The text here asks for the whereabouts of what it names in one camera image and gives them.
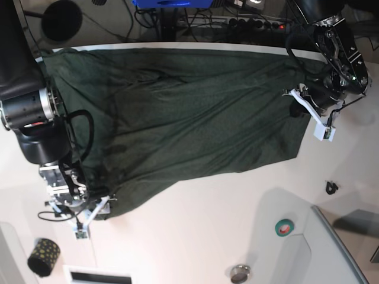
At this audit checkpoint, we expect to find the black round stand base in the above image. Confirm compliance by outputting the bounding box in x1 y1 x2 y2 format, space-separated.
41 0 83 42

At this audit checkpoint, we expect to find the white power strip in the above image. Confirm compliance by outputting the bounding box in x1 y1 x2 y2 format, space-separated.
188 15 291 33

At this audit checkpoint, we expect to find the round metal tin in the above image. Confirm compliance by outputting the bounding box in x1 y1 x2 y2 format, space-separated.
229 264 251 284

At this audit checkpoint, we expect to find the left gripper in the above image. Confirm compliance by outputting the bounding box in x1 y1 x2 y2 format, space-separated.
290 80 342 118

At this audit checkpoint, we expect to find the white slotted tray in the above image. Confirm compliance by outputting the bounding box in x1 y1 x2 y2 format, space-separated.
63 265 134 284

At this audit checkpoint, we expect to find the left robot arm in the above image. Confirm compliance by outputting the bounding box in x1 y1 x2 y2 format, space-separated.
285 1 369 117

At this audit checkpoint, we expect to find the green tape roll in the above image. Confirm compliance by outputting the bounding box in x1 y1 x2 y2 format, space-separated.
275 219 295 237

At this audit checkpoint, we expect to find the dark green t-shirt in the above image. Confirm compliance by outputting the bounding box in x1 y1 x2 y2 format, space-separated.
43 49 309 217

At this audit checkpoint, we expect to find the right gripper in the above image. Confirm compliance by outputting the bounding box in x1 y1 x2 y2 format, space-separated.
56 191 111 219

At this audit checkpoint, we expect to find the small black clip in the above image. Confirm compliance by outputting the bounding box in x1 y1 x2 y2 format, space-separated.
325 181 339 195

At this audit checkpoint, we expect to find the blue box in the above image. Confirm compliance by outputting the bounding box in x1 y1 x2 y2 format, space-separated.
132 0 213 9

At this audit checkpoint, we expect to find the black gold dotted cup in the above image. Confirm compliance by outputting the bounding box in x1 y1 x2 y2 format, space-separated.
27 238 60 277

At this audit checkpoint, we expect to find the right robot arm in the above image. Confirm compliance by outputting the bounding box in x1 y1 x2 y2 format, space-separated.
1 1 111 221

